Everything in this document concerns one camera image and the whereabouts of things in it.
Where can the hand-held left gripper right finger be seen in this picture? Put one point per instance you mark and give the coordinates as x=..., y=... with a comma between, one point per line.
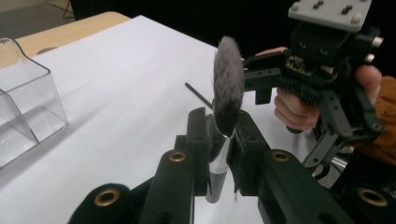
x=246, y=155

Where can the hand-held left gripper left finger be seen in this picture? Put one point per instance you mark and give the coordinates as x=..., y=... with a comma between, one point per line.
x=199, y=149

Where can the thin black cosmetic pencil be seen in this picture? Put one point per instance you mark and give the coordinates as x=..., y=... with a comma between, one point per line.
x=197, y=93

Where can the clear acrylic organizer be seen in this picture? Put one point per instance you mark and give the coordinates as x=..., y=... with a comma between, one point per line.
x=31, y=102

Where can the black curtain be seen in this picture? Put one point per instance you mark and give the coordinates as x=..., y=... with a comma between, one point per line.
x=186, y=15

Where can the wooden table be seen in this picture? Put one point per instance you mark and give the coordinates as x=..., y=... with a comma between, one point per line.
x=77, y=28

